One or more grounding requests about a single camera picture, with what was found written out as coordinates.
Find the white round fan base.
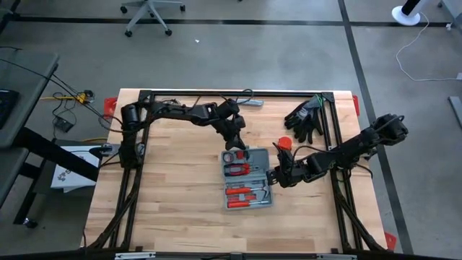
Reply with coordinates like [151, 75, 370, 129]
[391, 0, 430, 27]

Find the red handled screwdriver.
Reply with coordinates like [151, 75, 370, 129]
[226, 200, 271, 209]
[225, 186, 265, 196]

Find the black power adapter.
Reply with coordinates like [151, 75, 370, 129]
[53, 117, 73, 133]

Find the black keyboard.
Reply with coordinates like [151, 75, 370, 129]
[0, 89, 20, 129]

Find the white floor cable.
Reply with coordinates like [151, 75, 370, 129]
[395, 12, 462, 82]

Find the yellow plug cable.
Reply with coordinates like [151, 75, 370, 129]
[39, 92, 90, 105]

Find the grey plastic tool case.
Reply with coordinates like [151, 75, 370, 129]
[220, 147, 274, 211]

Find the grey desk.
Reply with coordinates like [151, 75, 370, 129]
[0, 46, 100, 228]

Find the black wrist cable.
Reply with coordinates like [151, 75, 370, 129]
[191, 89, 256, 109]
[273, 142, 340, 170]

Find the black work glove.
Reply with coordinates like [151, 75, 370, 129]
[284, 100, 315, 131]
[294, 97, 326, 144]

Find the black aluminium table frame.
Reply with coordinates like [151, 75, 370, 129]
[88, 89, 387, 254]

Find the silver metal bracket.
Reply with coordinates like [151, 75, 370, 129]
[114, 251, 157, 260]
[316, 253, 358, 260]

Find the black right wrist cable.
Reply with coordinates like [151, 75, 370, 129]
[273, 142, 340, 170]

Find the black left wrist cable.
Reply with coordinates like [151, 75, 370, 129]
[191, 89, 256, 109]

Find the white cardboard box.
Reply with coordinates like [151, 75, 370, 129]
[50, 145, 103, 192]

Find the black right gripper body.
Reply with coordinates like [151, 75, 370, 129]
[276, 149, 307, 189]

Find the office chair base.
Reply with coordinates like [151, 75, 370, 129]
[120, 0, 186, 38]

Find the grey utility knife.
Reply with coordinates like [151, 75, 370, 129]
[236, 97, 264, 108]

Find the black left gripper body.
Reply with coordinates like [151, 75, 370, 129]
[214, 100, 247, 142]

